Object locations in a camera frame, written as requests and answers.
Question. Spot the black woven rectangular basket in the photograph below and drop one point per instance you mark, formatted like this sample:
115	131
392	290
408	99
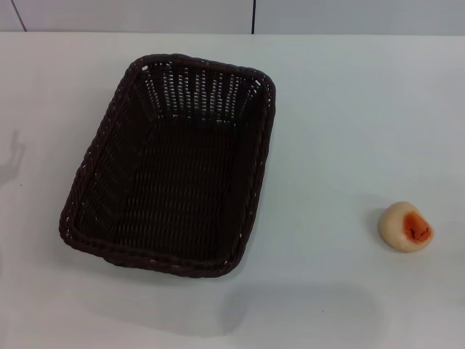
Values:
174	189

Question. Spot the cream bun with orange top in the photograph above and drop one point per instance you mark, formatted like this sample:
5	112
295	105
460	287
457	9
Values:
396	229

